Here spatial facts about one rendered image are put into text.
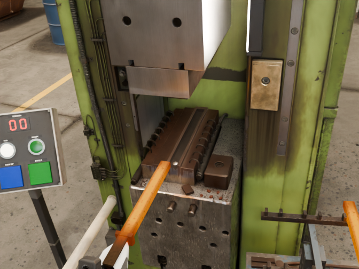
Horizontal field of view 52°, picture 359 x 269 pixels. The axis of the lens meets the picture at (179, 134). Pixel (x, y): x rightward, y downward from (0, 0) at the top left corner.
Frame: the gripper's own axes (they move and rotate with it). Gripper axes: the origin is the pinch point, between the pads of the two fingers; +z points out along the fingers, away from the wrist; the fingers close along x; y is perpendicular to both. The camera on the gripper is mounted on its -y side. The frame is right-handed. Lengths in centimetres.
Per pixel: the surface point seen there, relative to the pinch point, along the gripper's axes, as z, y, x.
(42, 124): 35, -8, -45
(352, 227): 33, 14, 59
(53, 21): 394, 80, -301
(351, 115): 263, 110, 92
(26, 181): 23, 9, -48
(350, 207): 41, 14, 59
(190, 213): 31.5, 19.2, 8.8
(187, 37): 42, -39, 7
